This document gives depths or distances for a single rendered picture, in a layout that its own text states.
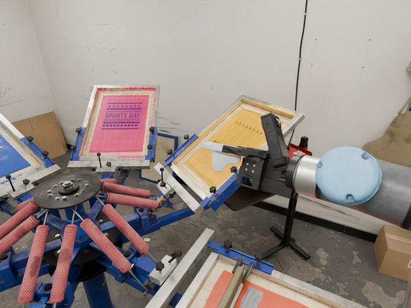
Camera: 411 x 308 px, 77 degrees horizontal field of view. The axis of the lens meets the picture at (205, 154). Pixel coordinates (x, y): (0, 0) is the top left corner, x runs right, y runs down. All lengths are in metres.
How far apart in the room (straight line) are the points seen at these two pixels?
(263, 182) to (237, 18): 2.39
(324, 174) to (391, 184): 0.07
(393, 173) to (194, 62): 2.79
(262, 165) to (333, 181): 0.20
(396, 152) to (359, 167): 2.43
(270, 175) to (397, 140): 2.27
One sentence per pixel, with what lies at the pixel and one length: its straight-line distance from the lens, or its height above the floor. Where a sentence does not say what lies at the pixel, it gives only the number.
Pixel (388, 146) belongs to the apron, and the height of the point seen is 1.08.
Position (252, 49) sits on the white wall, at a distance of 2.77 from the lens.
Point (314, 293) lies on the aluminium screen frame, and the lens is 1.35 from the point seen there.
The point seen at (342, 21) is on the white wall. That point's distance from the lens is 2.62.
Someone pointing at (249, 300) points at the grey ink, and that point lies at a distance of 1.29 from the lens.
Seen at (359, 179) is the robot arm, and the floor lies 1.85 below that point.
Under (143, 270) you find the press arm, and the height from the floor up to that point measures 1.03.
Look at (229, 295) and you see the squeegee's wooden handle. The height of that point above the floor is 1.06.
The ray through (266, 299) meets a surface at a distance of 1.31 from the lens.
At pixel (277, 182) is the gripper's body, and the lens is 0.53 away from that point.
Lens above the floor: 2.02
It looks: 26 degrees down
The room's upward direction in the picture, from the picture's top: straight up
